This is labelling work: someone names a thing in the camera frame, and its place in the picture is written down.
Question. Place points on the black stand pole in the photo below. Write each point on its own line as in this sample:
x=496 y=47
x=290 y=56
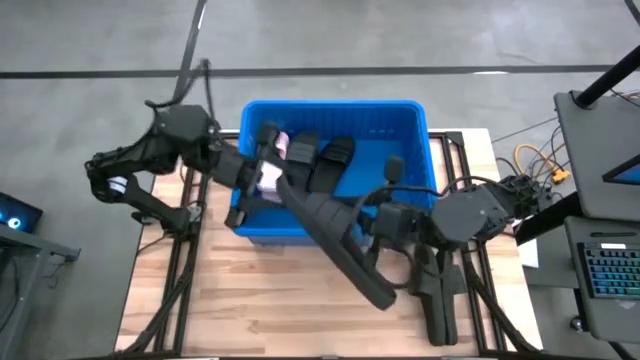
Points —
x=607 y=75

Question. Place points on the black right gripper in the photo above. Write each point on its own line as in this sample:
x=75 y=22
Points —
x=395 y=220

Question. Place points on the grey metal desk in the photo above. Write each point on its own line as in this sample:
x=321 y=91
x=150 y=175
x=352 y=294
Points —
x=20 y=280

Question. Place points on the grey keyboard table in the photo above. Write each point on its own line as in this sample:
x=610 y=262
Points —
x=600 y=320

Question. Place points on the white paper sheet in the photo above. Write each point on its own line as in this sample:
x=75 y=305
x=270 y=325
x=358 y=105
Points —
x=529 y=254

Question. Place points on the grey side table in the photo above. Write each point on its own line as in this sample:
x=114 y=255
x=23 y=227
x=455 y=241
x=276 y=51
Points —
x=590 y=150

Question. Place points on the blue plastic bin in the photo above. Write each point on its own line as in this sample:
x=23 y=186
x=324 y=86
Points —
x=395 y=135

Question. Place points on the tilted flat monitor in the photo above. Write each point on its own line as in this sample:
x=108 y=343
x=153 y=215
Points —
x=627 y=172

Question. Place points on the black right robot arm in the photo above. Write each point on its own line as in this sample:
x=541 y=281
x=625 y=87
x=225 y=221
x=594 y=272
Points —
x=470 y=212

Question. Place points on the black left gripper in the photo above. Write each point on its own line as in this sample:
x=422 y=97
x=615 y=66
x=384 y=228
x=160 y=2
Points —
x=235 y=167

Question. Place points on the black table bar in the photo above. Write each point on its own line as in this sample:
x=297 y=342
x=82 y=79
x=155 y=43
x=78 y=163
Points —
x=545 y=220

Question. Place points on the backlit black keyboard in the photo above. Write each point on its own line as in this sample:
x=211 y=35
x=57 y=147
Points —
x=612 y=272

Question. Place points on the pink white item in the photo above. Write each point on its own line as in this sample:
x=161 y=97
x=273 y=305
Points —
x=270 y=182

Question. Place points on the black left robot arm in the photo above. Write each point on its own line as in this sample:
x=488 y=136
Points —
x=182 y=125

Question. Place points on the black computer blue lights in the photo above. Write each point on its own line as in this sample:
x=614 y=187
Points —
x=20 y=212

